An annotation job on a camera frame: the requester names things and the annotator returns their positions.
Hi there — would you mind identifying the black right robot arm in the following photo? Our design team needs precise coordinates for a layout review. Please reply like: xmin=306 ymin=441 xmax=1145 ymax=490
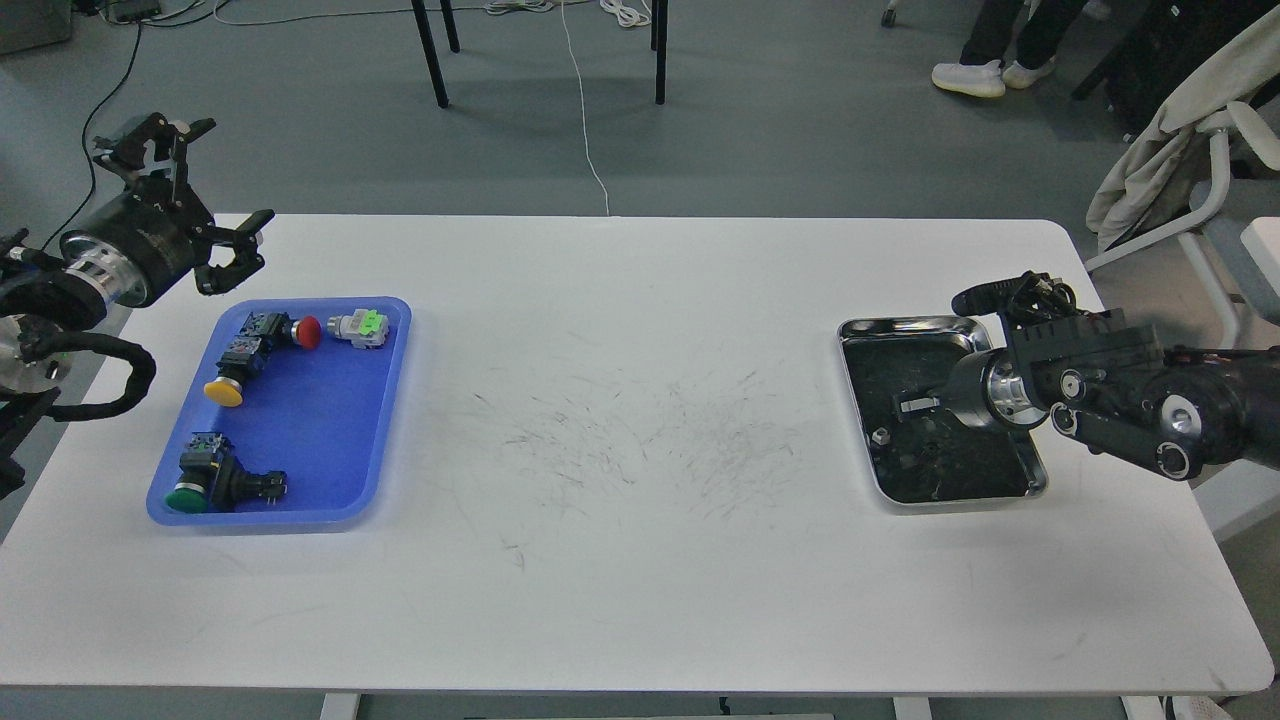
xmin=893 ymin=272 xmax=1279 ymax=480

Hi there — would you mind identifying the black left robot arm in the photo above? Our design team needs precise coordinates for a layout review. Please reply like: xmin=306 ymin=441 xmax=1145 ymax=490
xmin=1 ymin=113 xmax=274 ymax=495

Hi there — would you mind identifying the black table leg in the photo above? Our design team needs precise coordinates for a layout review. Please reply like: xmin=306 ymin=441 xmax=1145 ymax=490
xmin=649 ymin=0 xmax=669 ymax=106
xmin=410 ymin=0 xmax=461 ymax=109

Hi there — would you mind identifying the black floor cable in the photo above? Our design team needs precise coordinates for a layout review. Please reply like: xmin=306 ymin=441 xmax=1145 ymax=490
xmin=45 ymin=0 xmax=216 ymax=243

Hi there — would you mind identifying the beige cloth on chair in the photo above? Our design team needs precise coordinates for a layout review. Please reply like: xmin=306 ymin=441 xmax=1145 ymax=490
xmin=1085 ymin=9 xmax=1279 ymax=252

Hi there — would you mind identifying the green push button switch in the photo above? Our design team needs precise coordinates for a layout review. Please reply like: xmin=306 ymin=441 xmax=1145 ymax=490
xmin=164 ymin=432 xmax=288 ymax=514

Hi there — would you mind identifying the black table leg left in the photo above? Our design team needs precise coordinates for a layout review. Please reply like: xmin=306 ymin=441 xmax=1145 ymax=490
xmin=410 ymin=0 xmax=461 ymax=109

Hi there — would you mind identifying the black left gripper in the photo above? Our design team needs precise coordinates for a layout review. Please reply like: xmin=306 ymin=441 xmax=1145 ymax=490
xmin=60 ymin=113 xmax=276 ymax=307

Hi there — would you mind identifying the white sneaker right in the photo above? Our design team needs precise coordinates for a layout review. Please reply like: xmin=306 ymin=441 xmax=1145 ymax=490
xmin=1002 ymin=56 xmax=1057 ymax=90

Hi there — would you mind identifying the grey green switch module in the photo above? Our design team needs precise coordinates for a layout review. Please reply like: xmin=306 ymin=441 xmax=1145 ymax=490
xmin=325 ymin=307 xmax=390 ymax=350

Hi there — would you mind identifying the white sneaker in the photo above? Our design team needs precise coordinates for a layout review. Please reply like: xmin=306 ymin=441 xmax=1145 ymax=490
xmin=931 ymin=59 xmax=1007 ymax=99
xmin=1002 ymin=56 xmax=1057 ymax=90

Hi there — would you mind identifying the black table leg right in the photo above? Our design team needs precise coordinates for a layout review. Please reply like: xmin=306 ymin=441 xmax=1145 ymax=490
xmin=649 ymin=0 xmax=669 ymax=106

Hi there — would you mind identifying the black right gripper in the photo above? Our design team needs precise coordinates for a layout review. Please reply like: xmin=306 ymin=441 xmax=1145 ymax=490
xmin=892 ymin=350 xmax=1012 ymax=430

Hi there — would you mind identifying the white floor cable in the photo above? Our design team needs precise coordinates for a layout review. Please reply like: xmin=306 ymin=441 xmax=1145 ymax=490
xmin=485 ymin=0 xmax=653 ymax=217

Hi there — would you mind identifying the yellow push button switch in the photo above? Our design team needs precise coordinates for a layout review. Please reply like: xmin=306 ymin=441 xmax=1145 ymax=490
xmin=204 ymin=334 xmax=268 ymax=407

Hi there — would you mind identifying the white office chair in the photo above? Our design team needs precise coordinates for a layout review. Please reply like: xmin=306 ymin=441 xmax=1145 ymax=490
xmin=1085 ymin=101 xmax=1279 ymax=348

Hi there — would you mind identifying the blue plastic tray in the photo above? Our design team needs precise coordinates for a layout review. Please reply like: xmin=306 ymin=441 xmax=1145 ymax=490
xmin=146 ymin=296 xmax=412 ymax=528

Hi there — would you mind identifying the steel metal tray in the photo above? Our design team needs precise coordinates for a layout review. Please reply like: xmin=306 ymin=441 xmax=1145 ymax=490
xmin=838 ymin=315 xmax=1048 ymax=512

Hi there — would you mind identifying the white sneaker left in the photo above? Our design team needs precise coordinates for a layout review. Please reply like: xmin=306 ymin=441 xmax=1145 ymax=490
xmin=931 ymin=59 xmax=1007 ymax=99

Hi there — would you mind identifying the red push button switch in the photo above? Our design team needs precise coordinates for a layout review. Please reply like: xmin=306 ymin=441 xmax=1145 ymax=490
xmin=237 ymin=313 xmax=324 ymax=350

